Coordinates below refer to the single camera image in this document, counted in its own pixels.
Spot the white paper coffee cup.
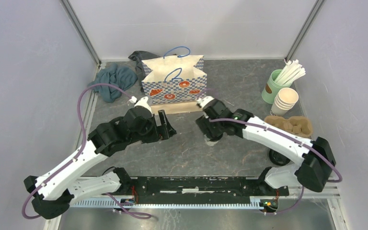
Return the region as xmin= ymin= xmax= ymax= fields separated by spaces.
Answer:
xmin=205 ymin=139 xmax=219 ymax=147

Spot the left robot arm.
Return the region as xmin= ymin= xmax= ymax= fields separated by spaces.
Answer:
xmin=23 ymin=106 xmax=177 ymax=219

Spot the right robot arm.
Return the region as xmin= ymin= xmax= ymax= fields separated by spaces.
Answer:
xmin=196 ymin=96 xmax=342 ymax=196

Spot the printed paper takeout bag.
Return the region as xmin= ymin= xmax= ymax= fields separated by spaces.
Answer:
xmin=141 ymin=46 xmax=207 ymax=105

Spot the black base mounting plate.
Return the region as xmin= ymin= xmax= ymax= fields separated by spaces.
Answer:
xmin=113 ymin=176 xmax=289 ymax=205

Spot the teal crumpled cloth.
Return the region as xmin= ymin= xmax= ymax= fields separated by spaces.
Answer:
xmin=88 ymin=64 xmax=138 ymax=103

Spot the black plastic lid on table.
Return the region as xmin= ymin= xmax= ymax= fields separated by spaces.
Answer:
xmin=268 ymin=149 xmax=291 ymax=166

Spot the green straw holder cup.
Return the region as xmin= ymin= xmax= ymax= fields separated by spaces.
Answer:
xmin=261 ymin=69 xmax=290 ymax=104

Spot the dark grey cloth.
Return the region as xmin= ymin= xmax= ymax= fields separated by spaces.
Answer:
xmin=128 ymin=51 xmax=160 ymax=92

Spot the stack of paper cups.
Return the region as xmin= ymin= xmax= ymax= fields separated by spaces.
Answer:
xmin=270 ymin=88 xmax=299 ymax=116

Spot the brown cardboard cup carrier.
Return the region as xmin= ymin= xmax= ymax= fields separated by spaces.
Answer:
xmin=264 ymin=115 xmax=313 ymax=138

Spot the white wrapped straws bundle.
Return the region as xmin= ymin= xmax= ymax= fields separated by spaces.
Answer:
xmin=275 ymin=59 xmax=306 ymax=86

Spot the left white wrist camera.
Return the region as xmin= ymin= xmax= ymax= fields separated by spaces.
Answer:
xmin=129 ymin=96 xmax=153 ymax=114

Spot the aluminium cable rail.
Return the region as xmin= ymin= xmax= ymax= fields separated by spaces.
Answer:
xmin=71 ymin=196 xmax=278 ymax=211

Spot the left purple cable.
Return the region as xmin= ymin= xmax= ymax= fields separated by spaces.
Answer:
xmin=21 ymin=83 xmax=133 ymax=220

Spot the purple cable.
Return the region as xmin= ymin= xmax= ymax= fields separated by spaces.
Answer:
xmin=200 ymin=89 xmax=344 ymax=184
xmin=21 ymin=83 xmax=133 ymax=220

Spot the left corner metal post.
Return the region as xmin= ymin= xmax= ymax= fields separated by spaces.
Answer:
xmin=60 ymin=0 xmax=102 ymax=66

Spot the corner metal post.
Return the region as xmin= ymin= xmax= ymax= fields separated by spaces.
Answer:
xmin=60 ymin=0 xmax=102 ymax=66
xmin=284 ymin=0 xmax=326 ymax=62

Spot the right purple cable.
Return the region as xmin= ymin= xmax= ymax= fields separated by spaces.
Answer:
xmin=200 ymin=89 xmax=344 ymax=184

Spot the right corner metal post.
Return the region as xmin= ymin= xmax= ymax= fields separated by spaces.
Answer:
xmin=284 ymin=0 xmax=326 ymax=62

